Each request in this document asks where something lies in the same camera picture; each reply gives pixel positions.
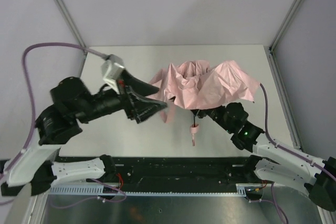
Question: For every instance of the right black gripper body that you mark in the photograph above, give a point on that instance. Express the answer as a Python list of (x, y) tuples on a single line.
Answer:
[(206, 113)]

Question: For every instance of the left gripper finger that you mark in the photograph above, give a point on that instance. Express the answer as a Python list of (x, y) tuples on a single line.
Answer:
[(143, 108), (140, 87)]

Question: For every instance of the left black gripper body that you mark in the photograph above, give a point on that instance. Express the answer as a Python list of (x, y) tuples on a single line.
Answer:
[(128, 102)]

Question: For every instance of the pink folding umbrella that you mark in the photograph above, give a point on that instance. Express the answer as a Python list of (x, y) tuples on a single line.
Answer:
[(194, 85)]

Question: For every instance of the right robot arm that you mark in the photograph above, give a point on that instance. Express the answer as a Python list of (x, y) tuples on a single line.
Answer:
[(275, 161)]

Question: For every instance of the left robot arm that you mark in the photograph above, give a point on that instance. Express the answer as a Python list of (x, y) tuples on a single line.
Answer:
[(72, 105)]

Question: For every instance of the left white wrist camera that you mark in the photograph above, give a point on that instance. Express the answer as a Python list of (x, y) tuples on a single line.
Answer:
[(111, 69)]

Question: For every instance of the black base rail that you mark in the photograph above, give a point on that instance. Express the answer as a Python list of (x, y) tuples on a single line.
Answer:
[(183, 175)]

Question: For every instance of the right aluminium corner post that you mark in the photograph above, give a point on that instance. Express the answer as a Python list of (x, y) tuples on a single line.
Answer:
[(289, 17)]

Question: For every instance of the aluminium corner post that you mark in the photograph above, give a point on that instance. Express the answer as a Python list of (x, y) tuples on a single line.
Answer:
[(289, 17), (69, 22)]

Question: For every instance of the left aluminium corner post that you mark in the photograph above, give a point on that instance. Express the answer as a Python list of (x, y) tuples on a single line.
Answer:
[(69, 22)]

